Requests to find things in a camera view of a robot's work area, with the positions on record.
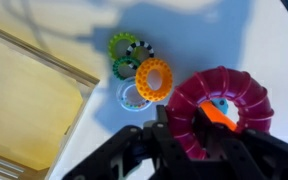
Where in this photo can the wooden tray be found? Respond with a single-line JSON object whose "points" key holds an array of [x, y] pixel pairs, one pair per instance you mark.
{"points": [[42, 99]]}

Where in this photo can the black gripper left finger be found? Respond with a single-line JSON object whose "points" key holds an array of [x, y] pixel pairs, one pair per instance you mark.
{"points": [[124, 151]]}

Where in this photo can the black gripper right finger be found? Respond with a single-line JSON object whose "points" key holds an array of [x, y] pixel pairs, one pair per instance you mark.
{"points": [[249, 155]]}

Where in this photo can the orange stacking stand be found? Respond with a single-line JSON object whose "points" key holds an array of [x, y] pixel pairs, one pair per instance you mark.
{"points": [[216, 110]]}

